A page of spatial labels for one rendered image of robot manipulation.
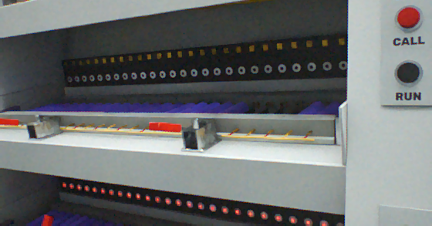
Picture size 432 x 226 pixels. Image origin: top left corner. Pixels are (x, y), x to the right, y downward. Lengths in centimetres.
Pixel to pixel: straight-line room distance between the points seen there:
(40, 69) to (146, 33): 23
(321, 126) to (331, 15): 22
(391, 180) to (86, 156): 35
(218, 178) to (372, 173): 15
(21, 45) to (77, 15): 27
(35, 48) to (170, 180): 48
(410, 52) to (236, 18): 35
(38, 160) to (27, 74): 26
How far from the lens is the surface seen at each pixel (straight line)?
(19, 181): 83
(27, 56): 84
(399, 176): 35
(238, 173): 40
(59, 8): 61
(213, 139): 45
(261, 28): 62
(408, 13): 36
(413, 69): 35
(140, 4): 50
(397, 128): 35
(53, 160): 59
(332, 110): 47
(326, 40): 54
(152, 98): 66
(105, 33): 82
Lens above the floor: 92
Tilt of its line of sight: 3 degrees up
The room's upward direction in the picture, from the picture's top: 2 degrees clockwise
